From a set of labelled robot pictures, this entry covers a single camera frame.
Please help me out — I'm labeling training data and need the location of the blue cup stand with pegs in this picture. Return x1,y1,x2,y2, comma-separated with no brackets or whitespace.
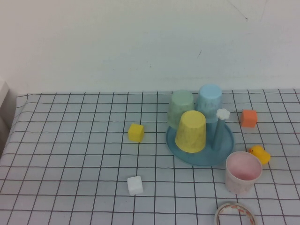
165,108,235,167

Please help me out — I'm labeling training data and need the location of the white tape roll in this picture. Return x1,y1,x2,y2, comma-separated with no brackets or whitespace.
214,202,256,225

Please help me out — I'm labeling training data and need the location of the pink plastic cup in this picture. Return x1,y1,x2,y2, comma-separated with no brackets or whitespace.
225,151,263,195

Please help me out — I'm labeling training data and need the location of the white cube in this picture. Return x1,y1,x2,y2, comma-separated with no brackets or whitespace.
127,175,143,195

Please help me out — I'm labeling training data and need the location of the green plastic cup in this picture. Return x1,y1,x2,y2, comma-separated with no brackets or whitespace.
166,90,195,129

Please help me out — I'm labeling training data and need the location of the yellow plastic cup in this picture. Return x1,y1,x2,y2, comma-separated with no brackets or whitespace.
175,110,207,154

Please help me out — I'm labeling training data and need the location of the yellow cube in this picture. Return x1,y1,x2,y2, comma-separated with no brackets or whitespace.
127,123,145,143

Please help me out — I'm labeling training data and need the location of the yellow rubber duck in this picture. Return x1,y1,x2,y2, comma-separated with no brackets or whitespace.
248,145,271,165

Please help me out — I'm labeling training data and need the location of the light blue plastic cup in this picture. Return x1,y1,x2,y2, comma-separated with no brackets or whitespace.
196,84,223,123

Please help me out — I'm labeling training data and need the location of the white box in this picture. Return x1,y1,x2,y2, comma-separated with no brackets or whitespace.
0,79,17,132

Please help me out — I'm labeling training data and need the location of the orange cube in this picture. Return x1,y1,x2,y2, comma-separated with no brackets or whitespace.
240,109,258,128

